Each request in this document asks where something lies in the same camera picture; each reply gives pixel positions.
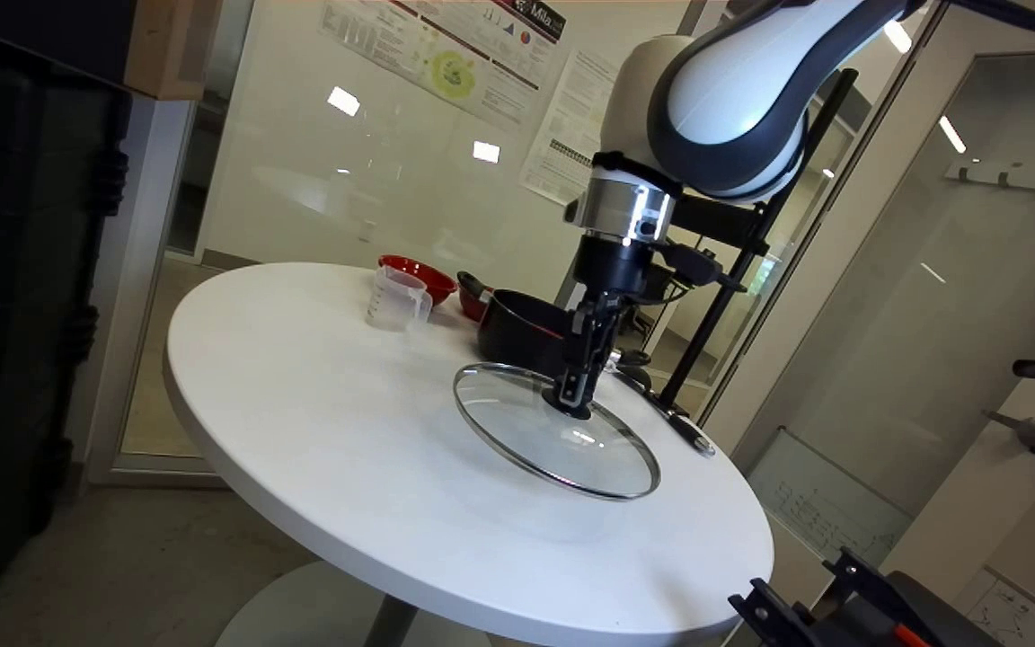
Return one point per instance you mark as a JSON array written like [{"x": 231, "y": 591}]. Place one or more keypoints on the wide red bowl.
[{"x": 422, "y": 274}]

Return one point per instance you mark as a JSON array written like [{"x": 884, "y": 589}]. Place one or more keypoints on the black camera stand pole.
[{"x": 721, "y": 314}]

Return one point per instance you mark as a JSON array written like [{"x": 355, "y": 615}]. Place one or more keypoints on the black cooking pot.
[{"x": 517, "y": 329}]

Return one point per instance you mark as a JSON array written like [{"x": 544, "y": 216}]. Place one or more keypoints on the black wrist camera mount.
[{"x": 690, "y": 269}]

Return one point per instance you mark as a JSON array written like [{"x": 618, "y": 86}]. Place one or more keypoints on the small red bowl dark rim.
[{"x": 471, "y": 308}]

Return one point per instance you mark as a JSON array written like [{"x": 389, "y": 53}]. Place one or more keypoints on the glass pot lid black knob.
[{"x": 540, "y": 432}]

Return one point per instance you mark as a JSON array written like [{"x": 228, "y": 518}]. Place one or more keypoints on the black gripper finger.
[
  {"x": 613, "y": 329},
  {"x": 571, "y": 391}
]

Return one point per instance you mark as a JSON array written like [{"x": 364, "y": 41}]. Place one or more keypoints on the cardboard box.
[{"x": 170, "y": 47}]

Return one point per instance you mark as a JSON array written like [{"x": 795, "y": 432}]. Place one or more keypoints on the white table pedestal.
[{"x": 304, "y": 612}]

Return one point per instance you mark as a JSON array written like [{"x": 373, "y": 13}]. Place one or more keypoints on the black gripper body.
[{"x": 617, "y": 274}]

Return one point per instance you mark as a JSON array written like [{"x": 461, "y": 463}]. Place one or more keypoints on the coat hook rail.
[{"x": 1023, "y": 183}]

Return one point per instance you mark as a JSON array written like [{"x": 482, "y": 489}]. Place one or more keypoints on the colourful wall poster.
[{"x": 448, "y": 60}]

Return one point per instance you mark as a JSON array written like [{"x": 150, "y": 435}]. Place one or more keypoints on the white wall notice sheet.
[{"x": 1016, "y": 612}]

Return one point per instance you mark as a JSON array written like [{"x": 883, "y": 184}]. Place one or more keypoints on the black cabinet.
[{"x": 17, "y": 300}]

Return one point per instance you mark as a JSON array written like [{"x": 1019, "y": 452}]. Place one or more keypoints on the white printed paper sheet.
[{"x": 565, "y": 132}]

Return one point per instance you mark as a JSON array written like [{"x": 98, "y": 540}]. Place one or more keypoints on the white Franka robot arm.
[{"x": 735, "y": 94}]

